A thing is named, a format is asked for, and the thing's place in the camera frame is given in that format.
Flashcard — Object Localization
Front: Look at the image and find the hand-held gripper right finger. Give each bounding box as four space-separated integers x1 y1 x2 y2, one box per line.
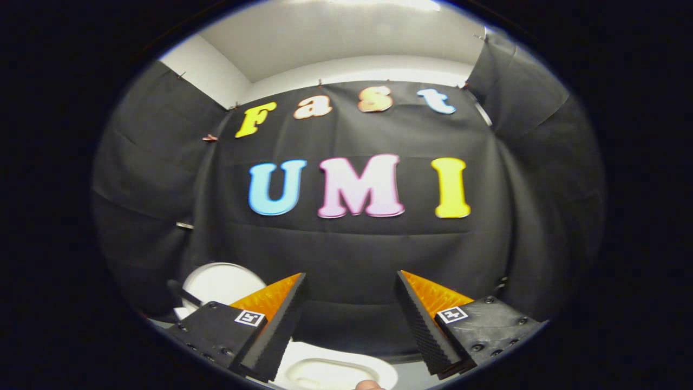
394 270 545 380

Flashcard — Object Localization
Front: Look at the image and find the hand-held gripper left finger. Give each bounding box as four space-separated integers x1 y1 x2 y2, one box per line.
167 272 308 382

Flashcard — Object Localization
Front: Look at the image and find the white toilet lid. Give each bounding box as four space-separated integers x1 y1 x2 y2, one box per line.
181 262 267 320

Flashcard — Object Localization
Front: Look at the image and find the white toilet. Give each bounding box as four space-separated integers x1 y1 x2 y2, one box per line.
173 306 399 390

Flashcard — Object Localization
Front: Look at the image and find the black backdrop cloth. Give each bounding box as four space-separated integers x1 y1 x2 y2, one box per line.
92 30 606 365

